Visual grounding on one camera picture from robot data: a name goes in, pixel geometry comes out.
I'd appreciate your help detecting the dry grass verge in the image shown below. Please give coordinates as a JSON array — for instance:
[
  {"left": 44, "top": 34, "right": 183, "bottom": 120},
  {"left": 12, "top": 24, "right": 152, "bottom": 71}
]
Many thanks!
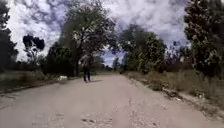
[
  {"left": 123, "top": 69, "right": 224, "bottom": 116},
  {"left": 0, "top": 69, "right": 79, "bottom": 95}
]

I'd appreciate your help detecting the person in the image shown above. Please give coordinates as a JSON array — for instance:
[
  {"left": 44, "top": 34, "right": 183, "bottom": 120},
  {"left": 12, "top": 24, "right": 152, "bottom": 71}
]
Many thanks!
[{"left": 78, "top": 53, "right": 95, "bottom": 83}]

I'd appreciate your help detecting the small white object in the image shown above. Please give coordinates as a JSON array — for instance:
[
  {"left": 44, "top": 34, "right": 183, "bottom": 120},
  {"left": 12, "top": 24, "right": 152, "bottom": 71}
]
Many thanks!
[{"left": 57, "top": 75, "right": 69, "bottom": 81}]

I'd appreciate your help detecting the row of trees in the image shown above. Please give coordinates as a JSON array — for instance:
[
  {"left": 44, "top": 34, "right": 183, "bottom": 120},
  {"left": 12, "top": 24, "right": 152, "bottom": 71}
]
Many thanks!
[{"left": 0, "top": 0, "right": 224, "bottom": 79}]

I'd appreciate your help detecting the pale cracked paved road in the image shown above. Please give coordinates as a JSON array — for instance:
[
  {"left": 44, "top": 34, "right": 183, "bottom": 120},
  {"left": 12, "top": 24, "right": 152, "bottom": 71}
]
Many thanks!
[{"left": 0, "top": 73, "right": 224, "bottom": 128}]

